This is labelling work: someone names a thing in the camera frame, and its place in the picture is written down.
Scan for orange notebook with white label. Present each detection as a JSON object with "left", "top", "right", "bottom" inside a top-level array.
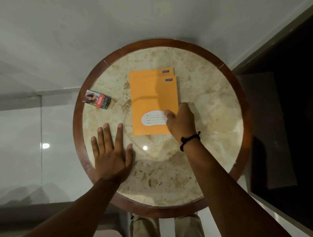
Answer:
[{"left": 129, "top": 76, "right": 179, "bottom": 136}]

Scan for black cord wristband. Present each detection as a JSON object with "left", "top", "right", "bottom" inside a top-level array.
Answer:
[{"left": 180, "top": 131, "right": 201, "bottom": 152}]

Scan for person's right forearm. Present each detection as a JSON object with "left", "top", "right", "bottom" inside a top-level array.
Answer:
[{"left": 182, "top": 138, "right": 292, "bottom": 237}]

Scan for person's right hand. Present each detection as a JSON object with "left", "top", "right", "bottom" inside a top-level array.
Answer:
[{"left": 164, "top": 103, "right": 198, "bottom": 142}]

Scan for person's left forearm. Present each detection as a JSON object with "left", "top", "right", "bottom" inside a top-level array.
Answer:
[{"left": 24, "top": 178, "right": 123, "bottom": 237}]

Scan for dark wooden cabinet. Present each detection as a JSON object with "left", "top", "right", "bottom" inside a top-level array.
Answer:
[{"left": 232, "top": 13, "right": 313, "bottom": 231}]

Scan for small printed cardboard pack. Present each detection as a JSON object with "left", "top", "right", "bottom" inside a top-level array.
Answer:
[{"left": 83, "top": 90, "right": 111, "bottom": 110}]

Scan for person's left hand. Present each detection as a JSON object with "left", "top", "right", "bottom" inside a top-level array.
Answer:
[{"left": 91, "top": 123, "right": 134, "bottom": 183}]

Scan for round marble table wooden rim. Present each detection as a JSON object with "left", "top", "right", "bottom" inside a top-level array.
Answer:
[{"left": 73, "top": 39, "right": 252, "bottom": 219}]

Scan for beige trousers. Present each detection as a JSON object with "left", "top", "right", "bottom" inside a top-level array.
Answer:
[{"left": 129, "top": 213, "right": 205, "bottom": 237}]

